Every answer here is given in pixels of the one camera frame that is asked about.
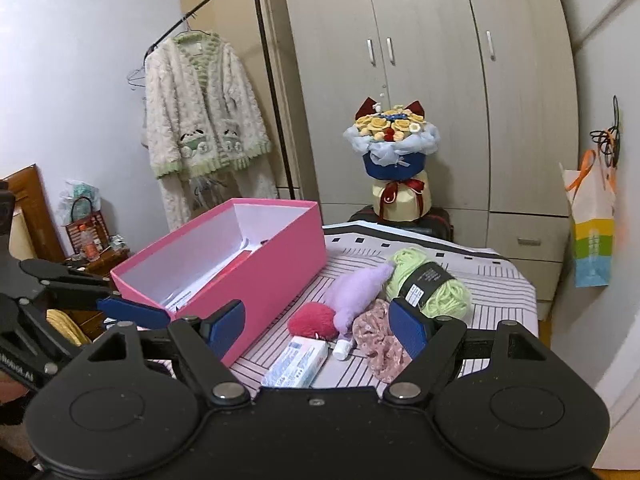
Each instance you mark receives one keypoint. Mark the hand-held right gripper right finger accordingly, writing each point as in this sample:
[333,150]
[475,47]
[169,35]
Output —
[407,327]

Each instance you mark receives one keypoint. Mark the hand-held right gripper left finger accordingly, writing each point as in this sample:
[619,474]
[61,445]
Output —
[227,327]

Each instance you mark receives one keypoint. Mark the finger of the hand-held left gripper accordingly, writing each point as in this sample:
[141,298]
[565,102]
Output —
[140,312]
[70,275]

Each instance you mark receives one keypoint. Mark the pink floral scrunchie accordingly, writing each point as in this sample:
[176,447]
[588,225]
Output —
[377,340]

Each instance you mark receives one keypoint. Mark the green yarn ball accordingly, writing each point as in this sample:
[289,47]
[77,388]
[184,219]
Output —
[445,300]

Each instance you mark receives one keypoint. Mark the purple plush toy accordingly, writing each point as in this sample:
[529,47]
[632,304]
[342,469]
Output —
[350,295]

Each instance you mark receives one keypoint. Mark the white blue medicine box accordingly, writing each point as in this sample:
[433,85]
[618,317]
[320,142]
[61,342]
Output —
[295,362]

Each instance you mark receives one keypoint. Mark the pink cardboard box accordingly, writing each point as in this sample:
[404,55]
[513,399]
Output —
[280,270]

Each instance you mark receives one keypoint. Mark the red plush ball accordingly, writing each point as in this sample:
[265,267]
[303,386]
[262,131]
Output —
[312,321]

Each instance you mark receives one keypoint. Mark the wicker basket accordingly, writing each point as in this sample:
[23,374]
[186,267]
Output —
[87,240]

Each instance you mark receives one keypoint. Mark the wooden nightstand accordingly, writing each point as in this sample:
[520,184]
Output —
[107,260]

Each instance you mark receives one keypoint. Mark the small white bottle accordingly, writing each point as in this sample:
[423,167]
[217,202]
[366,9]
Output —
[343,349]

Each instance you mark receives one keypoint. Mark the clear plastic bag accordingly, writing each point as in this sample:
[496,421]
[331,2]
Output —
[80,192]

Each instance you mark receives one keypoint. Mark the striped bedsheet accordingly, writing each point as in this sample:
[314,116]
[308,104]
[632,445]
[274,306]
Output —
[490,290]

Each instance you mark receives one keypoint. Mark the wooden headboard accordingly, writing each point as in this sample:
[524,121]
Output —
[35,185]

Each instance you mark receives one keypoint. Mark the dark suitcase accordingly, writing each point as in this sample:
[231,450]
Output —
[440,222]

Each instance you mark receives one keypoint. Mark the cream round gift box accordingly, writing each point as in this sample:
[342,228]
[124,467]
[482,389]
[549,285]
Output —
[400,207]

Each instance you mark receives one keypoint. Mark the cream fleece pajama pants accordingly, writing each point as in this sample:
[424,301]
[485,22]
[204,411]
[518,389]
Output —
[220,195]

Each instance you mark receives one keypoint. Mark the yellow blue flower bouquet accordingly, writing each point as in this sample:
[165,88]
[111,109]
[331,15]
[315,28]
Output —
[395,160]

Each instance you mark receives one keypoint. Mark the colourful paper gift bag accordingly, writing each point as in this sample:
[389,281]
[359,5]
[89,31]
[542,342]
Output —
[592,240]

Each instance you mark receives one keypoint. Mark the cream fleece pajama jacket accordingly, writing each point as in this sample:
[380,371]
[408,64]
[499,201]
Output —
[205,110]

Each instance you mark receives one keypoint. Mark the grey three-door wardrobe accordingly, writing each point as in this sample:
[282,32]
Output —
[440,85]

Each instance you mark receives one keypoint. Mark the black metal clothes rack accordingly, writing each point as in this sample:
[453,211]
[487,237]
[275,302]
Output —
[272,85]

